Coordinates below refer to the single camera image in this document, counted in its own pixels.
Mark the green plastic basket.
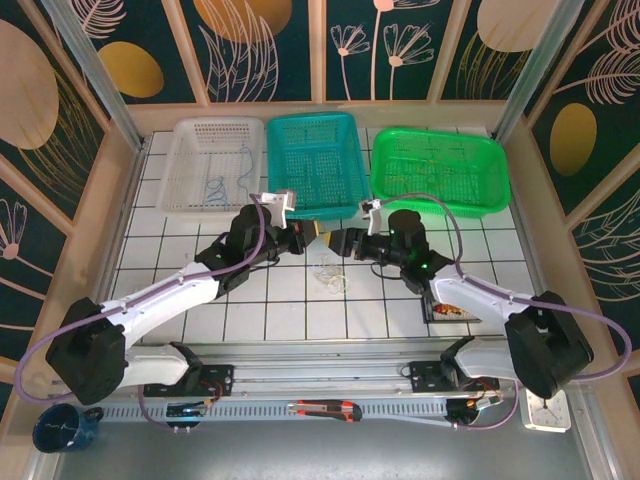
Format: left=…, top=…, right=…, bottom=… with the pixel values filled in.
left=369, top=127, right=512, bottom=220

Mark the slotted grey cable duct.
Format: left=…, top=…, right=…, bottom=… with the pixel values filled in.
left=97, top=397, right=451, bottom=421

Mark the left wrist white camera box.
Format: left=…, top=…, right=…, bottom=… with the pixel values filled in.
left=257, top=188, right=299, bottom=230

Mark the teal and white block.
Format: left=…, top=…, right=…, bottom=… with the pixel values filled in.
left=359, top=197, right=389, bottom=234

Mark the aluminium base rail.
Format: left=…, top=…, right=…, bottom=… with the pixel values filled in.
left=47, top=342, right=596, bottom=401

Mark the dark blue mug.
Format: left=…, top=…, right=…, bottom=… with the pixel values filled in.
left=32, top=403, right=105, bottom=454

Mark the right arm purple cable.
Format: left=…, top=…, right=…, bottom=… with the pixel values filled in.
left=379, top=193, right=632, bottom=432

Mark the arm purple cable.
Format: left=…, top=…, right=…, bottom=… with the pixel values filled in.
left=15, top=193, right=267, bottom=434
left=379, top=193, right=632, bottom=432

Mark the aluminium frame post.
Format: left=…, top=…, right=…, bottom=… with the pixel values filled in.
left=42, top=0, right=150, bottom=151
left=491, top=0, right=587, bottom=144

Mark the thin white cable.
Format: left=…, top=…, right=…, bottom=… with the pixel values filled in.
left=310, top=253, right=346, bottom=281
left=314, top=257, right=349, bottom=289

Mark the white plastic basket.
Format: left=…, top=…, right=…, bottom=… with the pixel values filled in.
left=157, top=117, right=266, bottom=214

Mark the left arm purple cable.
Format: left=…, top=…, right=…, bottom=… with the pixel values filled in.
left=15, top=193, right=267, bottom=434

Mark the white square clock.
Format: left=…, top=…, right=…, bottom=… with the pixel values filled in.
left=519, top=388, right=572, bottom=434

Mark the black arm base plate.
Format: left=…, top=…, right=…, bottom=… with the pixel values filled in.
left=143, top=363, right=235, bottom=399
left=408, top=359, right=501, bottom=394

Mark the white flat strip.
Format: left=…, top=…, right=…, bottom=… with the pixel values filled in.
left=359, top=412, right=451, bottom=429

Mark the teal plastic basket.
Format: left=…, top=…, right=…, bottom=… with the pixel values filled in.
left=265, top=111, right=372, bottom=221

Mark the red black utility knife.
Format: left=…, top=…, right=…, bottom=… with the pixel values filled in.
left=287, top=399, right=363, bottom=424

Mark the small black circuit board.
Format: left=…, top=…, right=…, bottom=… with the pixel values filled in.
left=447, top=397, right=504, bottom=419
left=164, top=402, right=209, bottom=419

